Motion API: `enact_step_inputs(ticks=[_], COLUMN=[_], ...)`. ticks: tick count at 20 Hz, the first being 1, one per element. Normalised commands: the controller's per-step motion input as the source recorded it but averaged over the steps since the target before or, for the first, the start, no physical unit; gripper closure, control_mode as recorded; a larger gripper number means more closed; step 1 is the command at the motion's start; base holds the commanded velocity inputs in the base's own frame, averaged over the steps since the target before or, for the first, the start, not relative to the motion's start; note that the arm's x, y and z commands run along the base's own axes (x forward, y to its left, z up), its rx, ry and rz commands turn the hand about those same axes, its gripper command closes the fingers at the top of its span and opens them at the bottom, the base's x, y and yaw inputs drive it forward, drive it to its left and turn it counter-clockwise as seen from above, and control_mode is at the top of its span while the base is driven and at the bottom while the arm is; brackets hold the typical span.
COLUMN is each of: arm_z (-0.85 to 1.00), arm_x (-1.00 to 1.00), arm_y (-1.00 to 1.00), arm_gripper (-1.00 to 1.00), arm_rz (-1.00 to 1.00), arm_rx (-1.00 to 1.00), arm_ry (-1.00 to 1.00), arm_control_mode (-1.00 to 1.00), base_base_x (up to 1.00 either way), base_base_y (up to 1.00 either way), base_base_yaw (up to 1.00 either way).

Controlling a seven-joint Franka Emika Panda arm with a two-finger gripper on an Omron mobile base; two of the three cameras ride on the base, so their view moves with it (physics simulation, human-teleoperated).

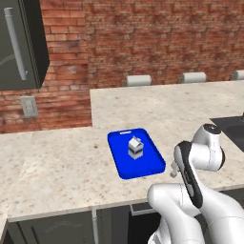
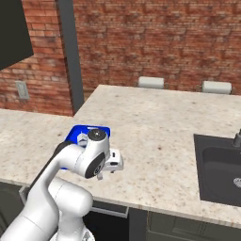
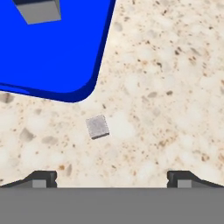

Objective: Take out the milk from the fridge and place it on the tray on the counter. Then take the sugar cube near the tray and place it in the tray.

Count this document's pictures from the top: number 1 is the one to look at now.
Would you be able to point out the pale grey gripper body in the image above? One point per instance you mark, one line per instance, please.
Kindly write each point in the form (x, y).
(174, 168)

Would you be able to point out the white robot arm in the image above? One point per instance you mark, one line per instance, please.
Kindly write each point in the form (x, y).
(219, 216)

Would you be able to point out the blue tray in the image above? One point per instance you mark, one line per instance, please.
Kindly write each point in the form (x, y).
(149, 165)

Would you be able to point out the white and blue milk carton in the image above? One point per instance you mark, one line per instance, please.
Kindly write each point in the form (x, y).
(135, 148)

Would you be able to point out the dark appliance under counter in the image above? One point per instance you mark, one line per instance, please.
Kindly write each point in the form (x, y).
(141, 230)

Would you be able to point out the black hob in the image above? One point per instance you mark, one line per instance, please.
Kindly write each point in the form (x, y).
(232, 127)

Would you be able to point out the dark grey base cupboard door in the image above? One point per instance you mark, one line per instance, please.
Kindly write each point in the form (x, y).
(50, 228)

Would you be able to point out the grey wall socket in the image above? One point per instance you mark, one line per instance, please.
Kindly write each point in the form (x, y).
(29, 106)

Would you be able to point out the dark grey wall cupboard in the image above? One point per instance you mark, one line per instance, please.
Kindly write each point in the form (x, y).
(12, 63)

